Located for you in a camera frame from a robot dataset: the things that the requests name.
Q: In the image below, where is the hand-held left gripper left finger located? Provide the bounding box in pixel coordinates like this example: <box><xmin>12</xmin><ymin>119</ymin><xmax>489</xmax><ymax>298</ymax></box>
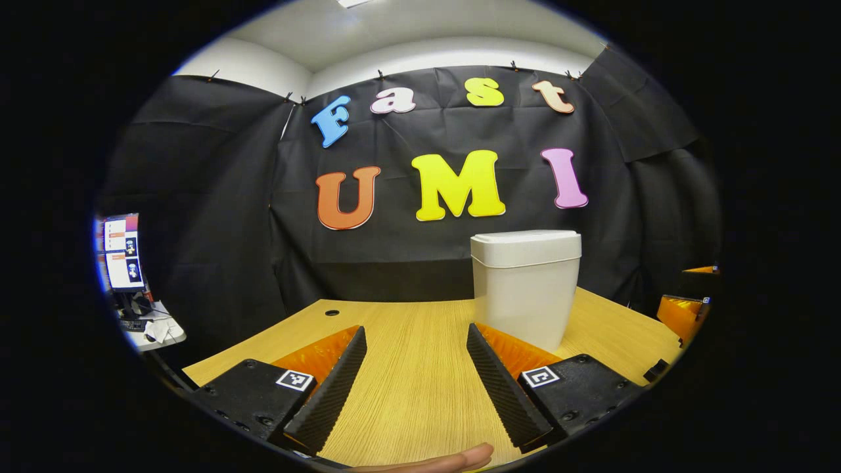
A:
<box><xmin>187</xmin><ymin>324</ymin><xmax>368</xmax><ymax>456</ymax></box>

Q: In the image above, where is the white desktop garbage bin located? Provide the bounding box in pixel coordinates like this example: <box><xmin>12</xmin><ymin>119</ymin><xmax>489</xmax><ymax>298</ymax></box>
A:
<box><xmin>470</xmin><ymin>229</ymin><xmax>583</xmax><ymax>353</ymax></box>

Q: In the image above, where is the white side table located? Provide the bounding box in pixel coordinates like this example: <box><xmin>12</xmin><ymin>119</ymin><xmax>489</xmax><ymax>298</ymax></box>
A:
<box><xmin>118</xmin><ymin>299</ymin><xmax>187</xmax><ymax>353</ymax></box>

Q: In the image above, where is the computer monitor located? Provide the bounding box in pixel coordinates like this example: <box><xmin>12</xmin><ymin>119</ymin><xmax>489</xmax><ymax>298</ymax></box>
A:
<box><xmin>96</xmin><ymin>213</ymin><xmax>146</xmax><ymax>294</ymax></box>

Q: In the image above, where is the black backdrop cloth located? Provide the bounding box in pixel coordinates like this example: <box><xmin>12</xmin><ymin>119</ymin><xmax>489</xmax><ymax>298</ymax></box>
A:
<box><xmin>99</xmin><ymin>43</ymin><xmax>725</xmax><ymax>369</ymax></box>

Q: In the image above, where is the wooden desktop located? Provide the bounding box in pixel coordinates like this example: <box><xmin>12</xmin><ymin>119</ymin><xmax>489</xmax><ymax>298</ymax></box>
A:
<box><xmin>182</xmin><ymin>287</ymin><xmax>684</xmax><ymax>471</ymax></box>

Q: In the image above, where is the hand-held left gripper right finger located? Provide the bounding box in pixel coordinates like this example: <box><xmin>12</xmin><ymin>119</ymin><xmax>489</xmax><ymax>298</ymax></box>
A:
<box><xmin>465</xmin><ymin>321</ymin><xmax>645</xmax><ymax>455</ymax></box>

